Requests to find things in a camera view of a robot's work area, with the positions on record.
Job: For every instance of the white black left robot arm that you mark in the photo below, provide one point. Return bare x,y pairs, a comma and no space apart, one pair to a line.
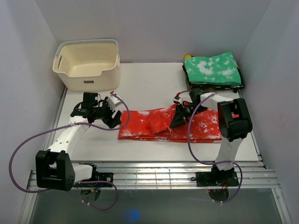
54,168

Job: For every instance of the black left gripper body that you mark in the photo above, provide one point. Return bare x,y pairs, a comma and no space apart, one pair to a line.
104,113

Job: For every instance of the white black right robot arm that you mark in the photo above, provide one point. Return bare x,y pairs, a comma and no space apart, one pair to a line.
234,124

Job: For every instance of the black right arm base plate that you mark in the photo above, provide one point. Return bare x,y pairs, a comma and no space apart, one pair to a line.
207,179

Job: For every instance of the cream perforated plastic basket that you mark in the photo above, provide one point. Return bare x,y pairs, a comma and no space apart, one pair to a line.
88,65

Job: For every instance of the red white tie-dye trousers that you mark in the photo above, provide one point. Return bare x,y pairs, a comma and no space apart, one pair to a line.
153,125

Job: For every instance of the aluminium table frame rails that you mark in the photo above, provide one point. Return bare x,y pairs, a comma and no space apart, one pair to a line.
154,183

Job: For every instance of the green white tie-dye trousers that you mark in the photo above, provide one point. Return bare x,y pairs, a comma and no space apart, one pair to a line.
216,70

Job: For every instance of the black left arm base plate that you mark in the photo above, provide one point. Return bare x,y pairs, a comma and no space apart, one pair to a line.
107,178

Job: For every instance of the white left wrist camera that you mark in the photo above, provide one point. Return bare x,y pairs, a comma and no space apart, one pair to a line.
114,101

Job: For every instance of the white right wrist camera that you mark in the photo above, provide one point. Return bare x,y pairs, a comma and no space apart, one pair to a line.
177,99

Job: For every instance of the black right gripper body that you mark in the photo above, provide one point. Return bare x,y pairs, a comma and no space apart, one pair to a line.
187,111

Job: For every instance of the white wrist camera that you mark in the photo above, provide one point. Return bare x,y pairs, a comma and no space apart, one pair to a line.
114,101
177,99

